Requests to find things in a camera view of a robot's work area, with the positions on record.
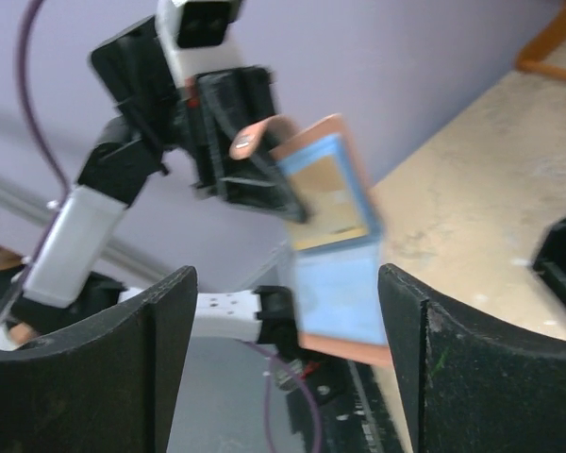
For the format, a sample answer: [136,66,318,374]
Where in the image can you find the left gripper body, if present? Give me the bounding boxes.
[89,16,279,190]

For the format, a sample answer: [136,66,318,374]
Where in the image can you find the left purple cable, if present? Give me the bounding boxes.
[16,0,70,265]

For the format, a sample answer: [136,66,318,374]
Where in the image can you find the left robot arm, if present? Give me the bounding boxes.
[23,5,308,307]

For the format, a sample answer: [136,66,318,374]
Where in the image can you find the wooden rack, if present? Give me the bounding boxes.
[515,1,566,82]

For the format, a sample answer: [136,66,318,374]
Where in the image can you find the pink leather card holder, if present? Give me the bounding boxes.
[230,114,391,366]

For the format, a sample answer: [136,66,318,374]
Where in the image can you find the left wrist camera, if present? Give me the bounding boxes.
[155,0,244,89]

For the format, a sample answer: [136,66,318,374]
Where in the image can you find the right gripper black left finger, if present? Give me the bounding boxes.
[0,266,197,452]

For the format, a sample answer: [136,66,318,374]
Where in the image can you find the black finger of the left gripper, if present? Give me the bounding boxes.
[195,70,308,224]

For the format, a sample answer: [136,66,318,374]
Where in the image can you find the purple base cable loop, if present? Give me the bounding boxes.
[242,342,323,453]

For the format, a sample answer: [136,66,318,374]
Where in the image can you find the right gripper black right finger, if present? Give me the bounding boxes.
[378,264,566,452]

